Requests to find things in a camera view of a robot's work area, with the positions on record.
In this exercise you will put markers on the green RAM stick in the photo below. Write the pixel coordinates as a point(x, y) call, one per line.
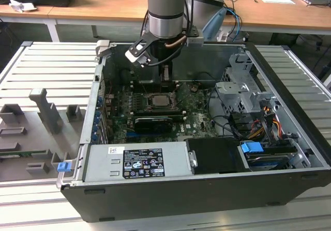
point(23, 153)

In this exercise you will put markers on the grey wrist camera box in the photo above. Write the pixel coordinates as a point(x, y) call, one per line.
point(195, 40)

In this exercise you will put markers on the silver metal disk bay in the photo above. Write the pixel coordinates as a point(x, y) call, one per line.
point(232, 96)

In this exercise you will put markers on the black graphics card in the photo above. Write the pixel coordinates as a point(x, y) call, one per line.
point(152, 124)

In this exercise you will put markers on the white paper sheet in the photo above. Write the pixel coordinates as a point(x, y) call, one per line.
point(278, 0)

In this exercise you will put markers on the green motherboard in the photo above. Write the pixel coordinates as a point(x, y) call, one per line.
point(196, 106)

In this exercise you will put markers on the black open PC case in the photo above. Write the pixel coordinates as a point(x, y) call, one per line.
point(181, 200)

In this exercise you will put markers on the grey power supply unit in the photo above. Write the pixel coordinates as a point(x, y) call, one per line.
point(103, 163)

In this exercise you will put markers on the pale blue teach pendant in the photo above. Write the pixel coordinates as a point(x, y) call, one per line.
point(214, 23)

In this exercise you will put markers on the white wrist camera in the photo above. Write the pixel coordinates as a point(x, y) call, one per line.
point(135, 51)

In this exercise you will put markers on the black RAM slot bank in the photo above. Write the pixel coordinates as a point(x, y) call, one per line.
point(157, 113)
point(150, 86)

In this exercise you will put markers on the blue case latch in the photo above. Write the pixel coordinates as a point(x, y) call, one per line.
point(63, 167)

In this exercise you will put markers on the crumpled white paper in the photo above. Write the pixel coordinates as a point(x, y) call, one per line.
point(20, 5)

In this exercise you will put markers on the wooden desk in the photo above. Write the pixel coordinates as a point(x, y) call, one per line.
point(103, 5)

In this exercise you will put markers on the grey parts rack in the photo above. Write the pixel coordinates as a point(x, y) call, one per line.
point(28, 135)

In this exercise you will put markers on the silver square CPU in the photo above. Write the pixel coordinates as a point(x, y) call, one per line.
point(160, 100)

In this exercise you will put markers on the coin cell battery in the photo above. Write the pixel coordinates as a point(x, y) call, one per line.
point(195, 87)

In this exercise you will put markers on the blue disk carrier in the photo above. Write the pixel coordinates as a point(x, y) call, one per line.
point(250, 147)

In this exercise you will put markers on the black plastic shroud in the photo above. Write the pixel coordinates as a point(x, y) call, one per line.
point(214, 156)

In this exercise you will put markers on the CPU socket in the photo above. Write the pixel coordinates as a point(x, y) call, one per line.
point(149, 104)

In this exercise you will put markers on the grey closed laptop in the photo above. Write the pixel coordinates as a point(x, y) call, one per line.
point(315, 0)

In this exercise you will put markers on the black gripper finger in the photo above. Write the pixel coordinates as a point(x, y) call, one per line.
point(166, 73)

